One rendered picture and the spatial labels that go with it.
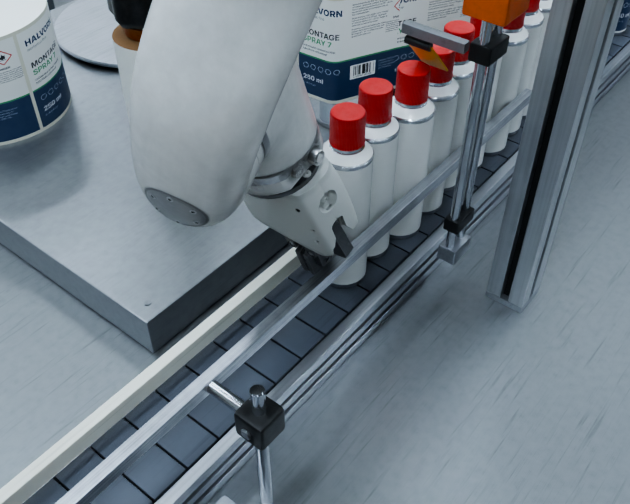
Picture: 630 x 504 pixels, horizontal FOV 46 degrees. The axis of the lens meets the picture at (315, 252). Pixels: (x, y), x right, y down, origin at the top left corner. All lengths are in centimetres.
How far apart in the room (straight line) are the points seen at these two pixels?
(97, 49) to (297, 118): 73
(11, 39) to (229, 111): 63
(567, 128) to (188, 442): 44
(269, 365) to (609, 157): 62
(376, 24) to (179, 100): 59
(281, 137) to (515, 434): 39
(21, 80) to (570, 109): 68
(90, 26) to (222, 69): 91
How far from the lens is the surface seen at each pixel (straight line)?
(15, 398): 82
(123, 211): 92
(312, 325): 76
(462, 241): 83
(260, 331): 65
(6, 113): 106
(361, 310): 78
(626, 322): 90
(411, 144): 77
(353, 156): 69
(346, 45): 97
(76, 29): 131
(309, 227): 63
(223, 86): 41
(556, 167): 74
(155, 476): 67
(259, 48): 41
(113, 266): 85
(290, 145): 55
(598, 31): 67
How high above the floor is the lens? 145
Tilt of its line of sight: 43 degrees down
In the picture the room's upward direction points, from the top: straight up
